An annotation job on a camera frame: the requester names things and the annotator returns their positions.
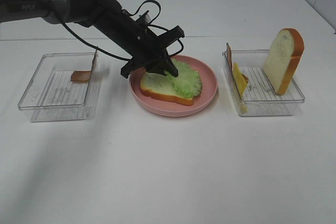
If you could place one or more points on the yellow cheese slice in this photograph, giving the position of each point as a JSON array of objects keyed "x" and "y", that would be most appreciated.
[{"x": 239, "y": 87}]

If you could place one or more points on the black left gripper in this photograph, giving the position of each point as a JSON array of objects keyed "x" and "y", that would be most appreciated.
[{"x": 147, "y": 49}]

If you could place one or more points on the brown bacon strip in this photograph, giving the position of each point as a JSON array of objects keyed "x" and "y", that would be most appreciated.
[{"x": 84, "y": 76}]

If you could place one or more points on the pink bacon strip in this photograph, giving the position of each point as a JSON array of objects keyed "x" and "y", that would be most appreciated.
[{"x": 229, "y": 58}]

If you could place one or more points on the green lettuce leaf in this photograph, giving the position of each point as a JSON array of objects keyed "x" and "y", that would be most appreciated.
[{"x": 188, "y": 83}]

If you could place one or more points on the pink round plate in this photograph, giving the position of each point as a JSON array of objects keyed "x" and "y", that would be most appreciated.
[{"x": 172, "y": 109}]

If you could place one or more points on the clear left plastic container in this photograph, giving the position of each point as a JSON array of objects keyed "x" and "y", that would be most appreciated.
[{"x": 51, "y": 96}]

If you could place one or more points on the clear plastic container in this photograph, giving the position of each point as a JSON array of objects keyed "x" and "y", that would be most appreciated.
[
  {"x": 259, "y": 98},
  {"x": 51, "y": 96}
]

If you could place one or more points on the clear right plastic container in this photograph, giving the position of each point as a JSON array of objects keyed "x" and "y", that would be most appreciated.
[{"x": 259, "y": 98}]

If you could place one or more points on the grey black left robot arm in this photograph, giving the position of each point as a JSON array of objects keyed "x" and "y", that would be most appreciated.
[{"x": 104, "y": 15}]

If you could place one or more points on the white bread slice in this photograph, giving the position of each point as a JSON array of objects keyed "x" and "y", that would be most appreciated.
[
  {"x": 158, "y": 87},
  {"x": 283, "y": 58}
]

